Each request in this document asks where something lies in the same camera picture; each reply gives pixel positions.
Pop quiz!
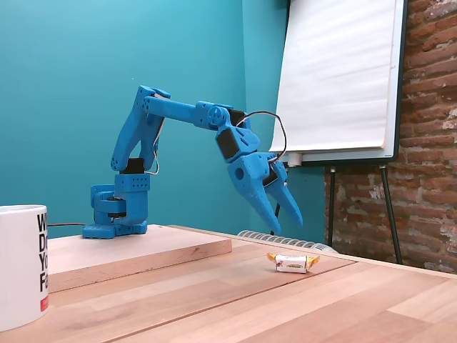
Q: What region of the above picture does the yellow white sweet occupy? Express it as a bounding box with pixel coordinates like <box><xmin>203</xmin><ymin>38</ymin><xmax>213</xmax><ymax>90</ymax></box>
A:
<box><xmin>265</xmin><ymin>252</ymin><xmax>321</xmax><ymax>275</ymax></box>

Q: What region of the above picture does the white mug with black lettering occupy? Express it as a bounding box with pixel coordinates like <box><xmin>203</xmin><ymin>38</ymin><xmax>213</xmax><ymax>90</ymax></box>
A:
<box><xmin>0</xmin><ymin>204</ymin><xmax>50</xmax><ymax>332</ymax></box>

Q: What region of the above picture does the white radiator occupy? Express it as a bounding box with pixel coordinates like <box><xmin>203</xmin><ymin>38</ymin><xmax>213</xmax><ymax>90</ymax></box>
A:
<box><xmin>237</xmin><ymin>229</ymin><xmax>338</xmax><ymax>254</ymax></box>

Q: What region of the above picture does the white flipchart paper pad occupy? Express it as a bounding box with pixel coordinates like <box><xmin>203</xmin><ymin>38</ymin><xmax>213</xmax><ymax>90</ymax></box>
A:
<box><xmin>268</xmin><ymin>0</ymin><xmax>406</xmax><ymax>154</ymax></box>

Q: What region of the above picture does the light wooden board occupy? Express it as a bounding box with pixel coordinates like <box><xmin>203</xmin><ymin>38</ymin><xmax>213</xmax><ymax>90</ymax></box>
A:
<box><xmin>46</xmin><ymin>224</ymin><xmax>233</xmax><ymax>294</ymax></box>

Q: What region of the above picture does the thin gripper servo wire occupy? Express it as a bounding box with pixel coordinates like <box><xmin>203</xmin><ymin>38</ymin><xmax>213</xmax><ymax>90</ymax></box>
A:
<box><xmin>237</xmin><ymin>111</ymin><xmax>288</xmax><ymax>166</ymax></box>

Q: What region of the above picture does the flipchart easel with dark frame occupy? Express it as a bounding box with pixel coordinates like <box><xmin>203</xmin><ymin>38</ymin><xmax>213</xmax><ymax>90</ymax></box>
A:
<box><xmin>274</xmin><ymin>0</ymin><xmax>410</xmax><ymax>265</ymax></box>

